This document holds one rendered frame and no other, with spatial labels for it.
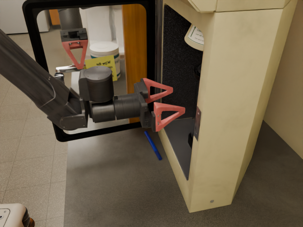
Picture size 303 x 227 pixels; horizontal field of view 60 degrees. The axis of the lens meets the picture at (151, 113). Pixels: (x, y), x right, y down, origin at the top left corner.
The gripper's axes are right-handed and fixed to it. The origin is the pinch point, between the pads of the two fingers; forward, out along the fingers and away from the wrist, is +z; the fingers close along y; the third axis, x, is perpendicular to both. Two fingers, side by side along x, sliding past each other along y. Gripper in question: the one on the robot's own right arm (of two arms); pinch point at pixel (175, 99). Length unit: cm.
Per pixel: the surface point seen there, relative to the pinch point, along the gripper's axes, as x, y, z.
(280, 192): 23.8, -14.6, 25.4
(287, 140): 26, 6, 43
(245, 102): -7.2, -15.1, 8.7
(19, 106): 117, 209, -105
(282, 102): 15.6, 13.4, 43.0
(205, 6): -24.6, -15.0, -1.1
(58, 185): 117, 88, -57
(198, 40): -15.7, -4.2, 2.9
